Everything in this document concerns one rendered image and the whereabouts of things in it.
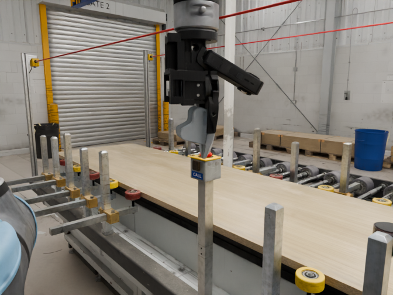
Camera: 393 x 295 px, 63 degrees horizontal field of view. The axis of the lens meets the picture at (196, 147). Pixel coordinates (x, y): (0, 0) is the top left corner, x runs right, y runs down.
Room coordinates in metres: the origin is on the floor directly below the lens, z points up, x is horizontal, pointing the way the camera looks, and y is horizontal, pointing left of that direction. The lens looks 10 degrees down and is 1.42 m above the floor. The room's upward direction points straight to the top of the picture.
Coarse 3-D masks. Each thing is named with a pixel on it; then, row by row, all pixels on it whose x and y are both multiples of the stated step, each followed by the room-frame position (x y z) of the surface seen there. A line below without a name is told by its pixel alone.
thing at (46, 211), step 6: (60, 204) 1.59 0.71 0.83; (66, 204) 1.59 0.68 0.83; (72, 204) 1.61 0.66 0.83; (78, 204) 1.63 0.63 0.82; (84, 204) 1.65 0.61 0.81; (36, 210) 1.51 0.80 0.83; (42, 210) 1.51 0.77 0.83; (48, 210) 1.53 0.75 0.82; (54, 210) 1.55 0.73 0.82; (60, 210) 1.57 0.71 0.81; (36, 216) 1.50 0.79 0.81
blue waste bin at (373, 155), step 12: (360, 132) 5.63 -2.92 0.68; (372, 132) 5.49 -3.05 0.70; (384, 132) 5.48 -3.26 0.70; (360, 144) 5.64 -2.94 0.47; (372, 144) 5.50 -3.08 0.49; (384, 144) 5.52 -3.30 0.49; (360, 156) 5.62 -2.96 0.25; (372, 156) 5.50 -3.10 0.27; (360, 168) 5.62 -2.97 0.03; (372, 168) 5.51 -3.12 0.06
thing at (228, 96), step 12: (228, 0) 2.21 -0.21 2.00; (228, 12) 2.21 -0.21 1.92; (228, 24) 2.21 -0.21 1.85; (228, 36) 2.20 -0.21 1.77; (228, 48) 2.20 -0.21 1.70; (228, 84) 2.20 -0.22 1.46; (228, 96) 2.20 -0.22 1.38; (228, 108) 2.20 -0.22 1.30; (228, 120) 2.20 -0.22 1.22; (228, 132) 2.19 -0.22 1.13; (228, 144) 2.19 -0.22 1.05; (228, 156) 2.20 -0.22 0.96
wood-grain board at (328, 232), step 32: (96, 160) 2.35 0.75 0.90; (128, 160) 2.35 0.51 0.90; (160, 160) 2.35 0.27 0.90; (160, 192) 1.59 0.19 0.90; (192, 192) 1.59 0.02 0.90; (224, 192) 1.59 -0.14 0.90; (256, 192) 1.59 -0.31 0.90; (288, 192) 1.59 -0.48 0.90; (320, 192) 1.59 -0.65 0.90; (224, 224) 1.19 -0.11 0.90; (256, 224) 1.19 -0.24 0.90; (288, 224) 1.19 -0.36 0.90; (320, 224) 1.19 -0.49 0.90; (352, 224) 1.19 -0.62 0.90; (288, 256) 0.94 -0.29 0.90; (320, 256) 0.94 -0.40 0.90; (352, 256) 0.94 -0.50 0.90; (352, 288) 0.78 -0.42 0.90
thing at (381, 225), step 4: (376, 224) 0.63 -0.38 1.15; (380, 224) 0.63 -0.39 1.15; (384, 224) 0.63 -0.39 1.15; (388, 224) 0.63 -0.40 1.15; (392, 224) 0.63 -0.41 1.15; (380, 228) 0.61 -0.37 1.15; (384, 228) 0.61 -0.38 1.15; (388, 228) 0.61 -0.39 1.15; (392, 228) 0.61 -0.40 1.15; (392, 232) 0.59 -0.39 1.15; (392, 256) 0.59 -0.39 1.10
